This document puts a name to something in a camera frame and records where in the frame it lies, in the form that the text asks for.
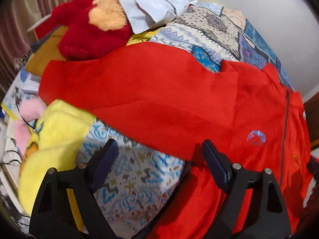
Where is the red zip jacket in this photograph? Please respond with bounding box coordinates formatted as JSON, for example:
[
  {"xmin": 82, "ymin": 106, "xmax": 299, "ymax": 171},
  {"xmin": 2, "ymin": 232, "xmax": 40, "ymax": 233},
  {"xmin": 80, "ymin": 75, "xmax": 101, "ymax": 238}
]
[{"xmin": 39, "ymin": 42, "xmax": 311, "ymax": 238}]

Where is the yellow plush blanket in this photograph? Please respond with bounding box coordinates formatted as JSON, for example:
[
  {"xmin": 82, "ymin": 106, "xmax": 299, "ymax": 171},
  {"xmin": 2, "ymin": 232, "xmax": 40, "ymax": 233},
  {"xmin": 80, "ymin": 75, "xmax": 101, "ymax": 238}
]
[{"xmin": 18, "ymin": 100, "xmax": 95, "ymax": 216}]

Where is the blue patterned patchwork bedspread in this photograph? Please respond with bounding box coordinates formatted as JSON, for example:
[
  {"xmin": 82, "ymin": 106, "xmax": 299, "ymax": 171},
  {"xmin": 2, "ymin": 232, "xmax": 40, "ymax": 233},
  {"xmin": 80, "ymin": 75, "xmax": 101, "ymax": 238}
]
[{"xmin": 79, "ymin": 7, "xmax": 299, "ymax": 238}]

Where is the pink plush toy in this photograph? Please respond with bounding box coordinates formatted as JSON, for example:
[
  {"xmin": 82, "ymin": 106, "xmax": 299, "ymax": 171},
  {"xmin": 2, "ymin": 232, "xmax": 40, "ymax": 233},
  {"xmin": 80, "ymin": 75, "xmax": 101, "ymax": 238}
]
[{"xmin": 13, "ymin": 97, "xmax": 47, "ymax": 155}]

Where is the brown wooden door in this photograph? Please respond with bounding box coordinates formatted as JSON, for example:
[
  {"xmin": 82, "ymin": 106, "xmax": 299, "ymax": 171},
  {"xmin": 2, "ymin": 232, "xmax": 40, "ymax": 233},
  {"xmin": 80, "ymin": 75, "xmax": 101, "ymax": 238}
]
[{"xmin": 304, "ymin": 93, "xmax": 319, "ymax": 149}]

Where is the mustard yellow cloth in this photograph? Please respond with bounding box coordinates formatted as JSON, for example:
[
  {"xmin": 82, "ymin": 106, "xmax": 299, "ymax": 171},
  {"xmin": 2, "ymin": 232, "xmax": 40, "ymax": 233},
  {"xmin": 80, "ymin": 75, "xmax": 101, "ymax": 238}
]
[{"xmin": 25, "ymin": 26, "xmax": 68, "ymax": 76}]

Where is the red plush toy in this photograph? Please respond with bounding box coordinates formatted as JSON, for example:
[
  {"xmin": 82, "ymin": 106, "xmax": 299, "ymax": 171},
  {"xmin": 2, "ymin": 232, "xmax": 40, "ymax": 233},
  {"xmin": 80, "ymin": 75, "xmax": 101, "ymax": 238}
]
[{"xmin": 35, "ymin": 0, "xmax": 133, "ymax": 61}]

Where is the white shirt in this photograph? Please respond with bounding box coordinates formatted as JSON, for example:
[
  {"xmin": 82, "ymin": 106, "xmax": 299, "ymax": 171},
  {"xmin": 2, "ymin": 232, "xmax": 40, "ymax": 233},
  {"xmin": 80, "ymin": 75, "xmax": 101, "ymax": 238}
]
[{"xmin": 118, "ymin": 0, "xmax": 197, "ymax": 34}]

